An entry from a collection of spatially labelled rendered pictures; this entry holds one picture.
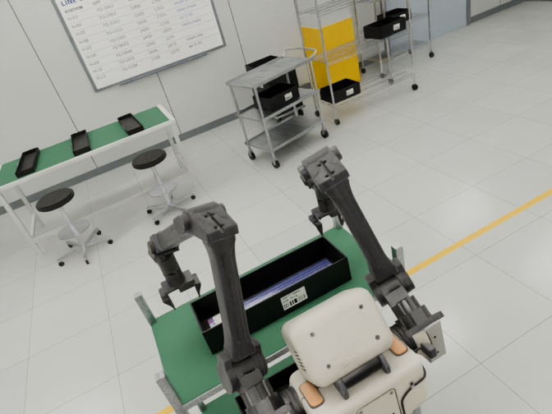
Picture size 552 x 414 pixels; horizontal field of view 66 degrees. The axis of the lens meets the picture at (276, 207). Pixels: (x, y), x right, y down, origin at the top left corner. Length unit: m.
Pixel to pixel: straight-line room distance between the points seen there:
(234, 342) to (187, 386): 0.52
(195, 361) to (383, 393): 0.75
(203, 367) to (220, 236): 0.72
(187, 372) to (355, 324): 0.75
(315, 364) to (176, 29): 5.35
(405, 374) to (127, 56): 5.32
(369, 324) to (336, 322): 0.07
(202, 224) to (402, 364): 0.53
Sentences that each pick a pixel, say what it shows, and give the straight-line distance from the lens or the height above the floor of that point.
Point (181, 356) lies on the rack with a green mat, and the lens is 1.61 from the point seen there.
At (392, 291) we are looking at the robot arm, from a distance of 1.17.
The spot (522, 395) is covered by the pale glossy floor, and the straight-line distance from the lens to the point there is 2.51.
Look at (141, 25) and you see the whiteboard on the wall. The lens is 5.88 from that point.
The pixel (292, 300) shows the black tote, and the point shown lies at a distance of 1.55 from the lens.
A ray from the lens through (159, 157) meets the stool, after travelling 4.17.
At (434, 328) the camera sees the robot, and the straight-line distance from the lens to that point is 1.13.
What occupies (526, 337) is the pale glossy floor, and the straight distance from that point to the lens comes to 2.72.
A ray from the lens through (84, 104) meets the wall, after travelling 5.95.
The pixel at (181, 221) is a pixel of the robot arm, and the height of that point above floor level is 1.61.
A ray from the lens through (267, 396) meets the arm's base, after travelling 1.06.
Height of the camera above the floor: 2.08
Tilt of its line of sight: 32 degrees down
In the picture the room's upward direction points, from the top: 16 degrees counter-clockwise
